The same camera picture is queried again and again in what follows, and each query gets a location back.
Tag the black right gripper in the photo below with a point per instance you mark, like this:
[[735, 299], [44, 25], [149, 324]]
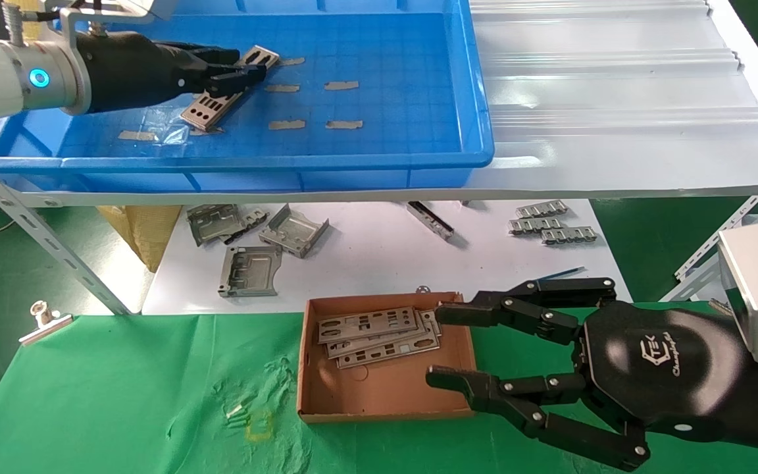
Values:
[[668, 368]]

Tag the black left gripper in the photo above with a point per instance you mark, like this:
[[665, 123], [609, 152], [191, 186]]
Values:
[[135, 72]]

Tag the silver metal IO shield plate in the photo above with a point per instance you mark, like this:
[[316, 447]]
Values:
[[431, 347], [379, 331], [204, 112], [418, 341]]

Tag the brown cardboard box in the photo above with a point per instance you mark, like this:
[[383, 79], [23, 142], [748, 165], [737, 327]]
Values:
[[385, 395]]

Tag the blue plastic tray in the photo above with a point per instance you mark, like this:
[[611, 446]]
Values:
[[405, 79]]

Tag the thin blue strip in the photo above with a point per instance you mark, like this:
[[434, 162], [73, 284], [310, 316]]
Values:
[[560, 273]]

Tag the small toothed metal strip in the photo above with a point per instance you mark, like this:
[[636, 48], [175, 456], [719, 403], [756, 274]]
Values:
[[542, 209], [570, 236], [537, 226]]

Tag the small slotted metal plate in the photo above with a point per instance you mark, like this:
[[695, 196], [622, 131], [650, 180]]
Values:
[[255, 216]]

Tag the long narrow metal bar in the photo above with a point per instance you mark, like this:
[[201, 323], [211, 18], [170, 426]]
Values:
[[431, 220]]

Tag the white paper sheet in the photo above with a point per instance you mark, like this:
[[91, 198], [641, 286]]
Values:
[[366, 250]]

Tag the yellow woven bag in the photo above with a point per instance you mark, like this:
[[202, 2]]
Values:
[[142, 230]]

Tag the perforated steel shelf angle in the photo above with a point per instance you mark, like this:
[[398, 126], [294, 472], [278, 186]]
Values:
[[24, 217], [695, 283], [708, 247]]

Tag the grey flat stamped metal plate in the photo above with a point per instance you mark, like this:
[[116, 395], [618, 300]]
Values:
[[251, 270]]

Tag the white corrugated shelf board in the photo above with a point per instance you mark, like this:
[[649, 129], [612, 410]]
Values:
[[616, 99]]

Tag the small metal pin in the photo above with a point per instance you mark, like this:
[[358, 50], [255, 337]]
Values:
[[235, 411]]

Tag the green table cloth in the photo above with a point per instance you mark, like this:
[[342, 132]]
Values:
[[155, 368]]

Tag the silver binder clip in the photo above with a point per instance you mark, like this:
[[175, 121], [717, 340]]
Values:
[[47, 324]]

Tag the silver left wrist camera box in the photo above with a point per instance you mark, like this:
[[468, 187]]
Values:
[[142, 8]]

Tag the grey stamped metal bracket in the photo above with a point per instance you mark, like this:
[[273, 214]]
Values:
[[211, 224]]

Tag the grey folded metal bracket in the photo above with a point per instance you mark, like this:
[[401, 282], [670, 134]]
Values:
[[293, 234]]

